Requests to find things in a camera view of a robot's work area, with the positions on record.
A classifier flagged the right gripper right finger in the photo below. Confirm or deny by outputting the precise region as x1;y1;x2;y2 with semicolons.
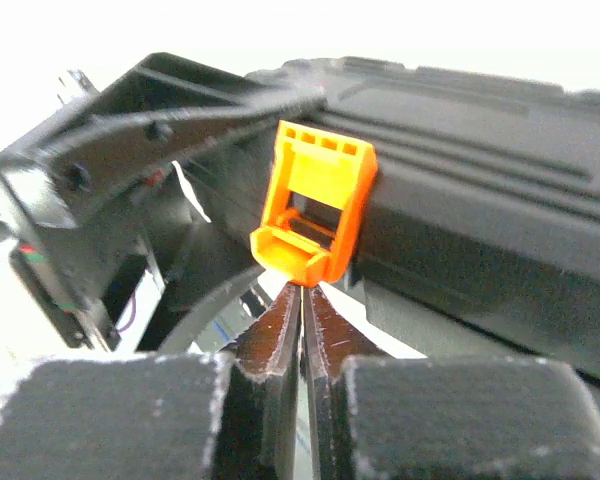
302;288;600;479

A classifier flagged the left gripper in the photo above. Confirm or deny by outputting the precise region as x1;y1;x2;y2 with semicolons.
0;53;325;351

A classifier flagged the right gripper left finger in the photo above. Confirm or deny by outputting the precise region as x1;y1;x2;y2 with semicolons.
0;284;301;479

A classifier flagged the black plastic tool case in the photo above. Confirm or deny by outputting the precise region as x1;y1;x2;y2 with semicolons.
210;57;600;380

